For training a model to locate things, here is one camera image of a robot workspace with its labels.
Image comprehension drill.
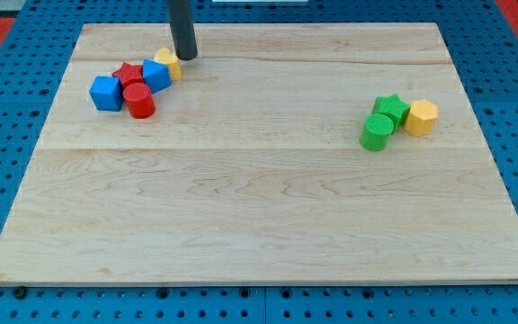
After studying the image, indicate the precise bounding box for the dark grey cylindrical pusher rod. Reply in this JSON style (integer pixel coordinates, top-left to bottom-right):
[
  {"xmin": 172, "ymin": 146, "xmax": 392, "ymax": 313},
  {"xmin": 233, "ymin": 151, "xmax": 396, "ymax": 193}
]
[{"xmin": 165, "ymin": 0, "xmax": 198, "ymax": 61}]

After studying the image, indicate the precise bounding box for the yellow heart block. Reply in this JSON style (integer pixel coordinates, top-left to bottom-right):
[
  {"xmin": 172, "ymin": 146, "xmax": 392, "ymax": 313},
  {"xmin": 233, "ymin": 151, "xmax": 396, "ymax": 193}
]
[{"xmin": 154, "ymin": 48, "xmax": 183, "ymax": 81}]

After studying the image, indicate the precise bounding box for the blue triangular prism block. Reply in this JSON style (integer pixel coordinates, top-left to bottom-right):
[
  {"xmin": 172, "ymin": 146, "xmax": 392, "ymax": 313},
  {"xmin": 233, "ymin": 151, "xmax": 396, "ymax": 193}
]
[{"xmin": 142, "ymin": 59, "xmax": 173, "ymax": 94}]

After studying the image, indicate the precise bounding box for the red star block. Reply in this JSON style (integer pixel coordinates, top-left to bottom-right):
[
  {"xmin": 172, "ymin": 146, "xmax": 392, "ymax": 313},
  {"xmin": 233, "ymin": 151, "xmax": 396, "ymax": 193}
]
[{"xmin": 112, "ymin": 62, "xmax": 144, "ymax": 89}]

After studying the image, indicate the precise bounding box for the red cylinder block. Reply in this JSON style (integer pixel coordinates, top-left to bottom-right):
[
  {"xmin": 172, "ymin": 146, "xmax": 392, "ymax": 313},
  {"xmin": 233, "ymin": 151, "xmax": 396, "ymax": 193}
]
[{"xmin": 123, "ymin": 83, "xmax": 156, "ymax": 119}]

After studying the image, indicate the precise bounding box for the blue cube block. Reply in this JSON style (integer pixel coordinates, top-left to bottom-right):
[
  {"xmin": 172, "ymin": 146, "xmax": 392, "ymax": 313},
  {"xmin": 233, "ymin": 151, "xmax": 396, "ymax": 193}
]
[{"xmin": 89, "ymin": 76, "xmax": 123, "ymax": 112}]

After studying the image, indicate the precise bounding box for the light wooden board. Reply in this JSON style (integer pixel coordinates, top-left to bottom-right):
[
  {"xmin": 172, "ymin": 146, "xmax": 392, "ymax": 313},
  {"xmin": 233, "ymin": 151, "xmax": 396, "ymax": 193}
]
[{"xmin": 0, "ymin": 22, "xmax": 518, "ymax": 287}]

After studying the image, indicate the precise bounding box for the green star block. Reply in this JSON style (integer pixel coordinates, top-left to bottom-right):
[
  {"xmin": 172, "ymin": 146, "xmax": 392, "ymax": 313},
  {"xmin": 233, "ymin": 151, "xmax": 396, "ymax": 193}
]
[{"xmin": 372, "ymin": 94, "xmax": 411, "ymax": 130}]

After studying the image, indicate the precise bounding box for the green cylinder block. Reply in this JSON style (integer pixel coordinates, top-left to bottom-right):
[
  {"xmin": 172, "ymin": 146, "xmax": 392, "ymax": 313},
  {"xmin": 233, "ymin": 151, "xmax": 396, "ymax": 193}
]
[{"xmin": 359, "ymin": 113, "xmax": 394, "ymax": 151}]

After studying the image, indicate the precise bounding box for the yellow hexagon block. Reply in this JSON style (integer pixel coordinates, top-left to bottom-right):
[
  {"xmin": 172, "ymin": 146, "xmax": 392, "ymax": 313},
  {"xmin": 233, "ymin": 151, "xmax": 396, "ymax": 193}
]
[{"xmin": 403, "ymin": 99, "xmax": 438, "ymax": 137}]

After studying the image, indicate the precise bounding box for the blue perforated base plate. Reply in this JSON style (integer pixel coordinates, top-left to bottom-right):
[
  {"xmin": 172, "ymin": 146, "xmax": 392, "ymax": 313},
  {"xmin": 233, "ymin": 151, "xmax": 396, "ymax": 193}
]
[{"xmin": 0, "ymin": 0, "xmax": 518, "ymax": 323}]

